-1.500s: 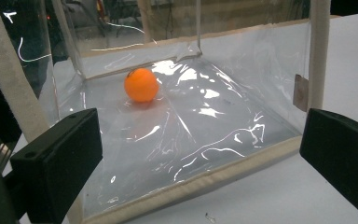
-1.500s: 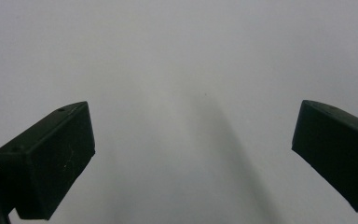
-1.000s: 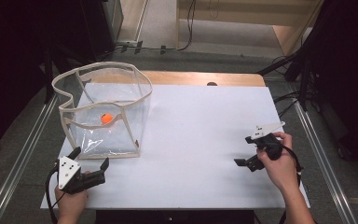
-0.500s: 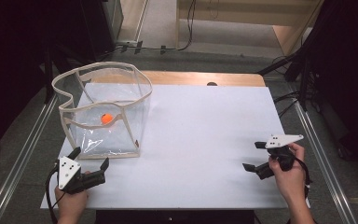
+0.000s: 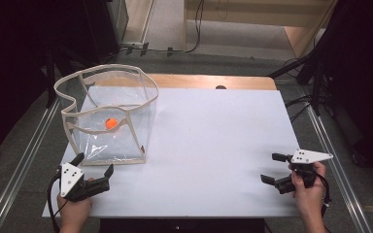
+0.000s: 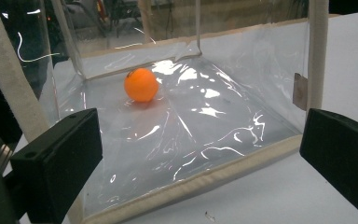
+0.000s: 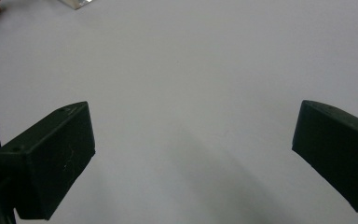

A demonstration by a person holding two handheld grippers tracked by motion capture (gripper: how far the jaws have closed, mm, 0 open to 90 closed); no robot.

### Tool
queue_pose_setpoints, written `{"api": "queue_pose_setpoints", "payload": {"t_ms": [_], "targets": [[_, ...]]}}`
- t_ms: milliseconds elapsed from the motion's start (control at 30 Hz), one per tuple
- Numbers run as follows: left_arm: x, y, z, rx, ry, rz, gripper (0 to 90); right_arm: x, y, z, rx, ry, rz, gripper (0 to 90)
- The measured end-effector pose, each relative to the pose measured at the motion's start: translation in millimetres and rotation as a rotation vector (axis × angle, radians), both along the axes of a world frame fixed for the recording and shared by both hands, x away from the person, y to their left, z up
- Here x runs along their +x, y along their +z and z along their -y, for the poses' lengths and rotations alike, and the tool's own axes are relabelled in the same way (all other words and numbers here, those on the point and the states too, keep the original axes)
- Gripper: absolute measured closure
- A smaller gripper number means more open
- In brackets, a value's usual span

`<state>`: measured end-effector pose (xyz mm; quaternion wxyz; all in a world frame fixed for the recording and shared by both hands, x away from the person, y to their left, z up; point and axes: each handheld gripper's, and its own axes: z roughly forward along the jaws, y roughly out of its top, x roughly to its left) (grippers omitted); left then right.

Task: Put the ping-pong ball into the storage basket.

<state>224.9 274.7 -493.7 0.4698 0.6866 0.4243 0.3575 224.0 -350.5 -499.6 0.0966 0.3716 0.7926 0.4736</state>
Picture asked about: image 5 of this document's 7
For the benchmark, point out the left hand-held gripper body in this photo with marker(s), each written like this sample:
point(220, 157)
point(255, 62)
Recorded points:
point(73, 181)

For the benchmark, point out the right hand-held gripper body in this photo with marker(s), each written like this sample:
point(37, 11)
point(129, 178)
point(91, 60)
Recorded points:
point(307, 157)

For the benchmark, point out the clear storage bag beige trim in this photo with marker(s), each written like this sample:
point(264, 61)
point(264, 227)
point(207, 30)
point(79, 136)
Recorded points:
point(110, 145)

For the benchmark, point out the orange ball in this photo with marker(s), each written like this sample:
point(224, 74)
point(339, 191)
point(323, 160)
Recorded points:
point(111, 123)

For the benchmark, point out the person's left hand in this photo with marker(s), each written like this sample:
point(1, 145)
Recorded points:
point(73, 212)

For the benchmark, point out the person's right hand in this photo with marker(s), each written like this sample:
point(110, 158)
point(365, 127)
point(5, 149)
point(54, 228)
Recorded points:
point(311, 199)

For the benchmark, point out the white table cover sheet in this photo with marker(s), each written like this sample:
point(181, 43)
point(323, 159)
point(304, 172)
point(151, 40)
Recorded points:
point(213, 145)

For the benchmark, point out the black metal stand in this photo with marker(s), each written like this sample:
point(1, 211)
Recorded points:
point(50, 77)

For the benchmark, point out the black tripod stand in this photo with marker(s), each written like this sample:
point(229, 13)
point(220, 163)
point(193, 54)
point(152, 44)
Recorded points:
point(299, 66)

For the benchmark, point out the black curtain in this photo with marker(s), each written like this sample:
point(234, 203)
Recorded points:
point(362, 64)
point(9, 64)

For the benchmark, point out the black cabinet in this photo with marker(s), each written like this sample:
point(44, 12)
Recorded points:
point(105, 29)

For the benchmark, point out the wooden cabinet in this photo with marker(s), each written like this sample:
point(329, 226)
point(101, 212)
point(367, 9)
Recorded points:
point(255, 19)

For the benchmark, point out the metal floor rail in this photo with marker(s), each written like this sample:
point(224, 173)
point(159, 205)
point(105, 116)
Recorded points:
point(336, 168)
point(22, 161)

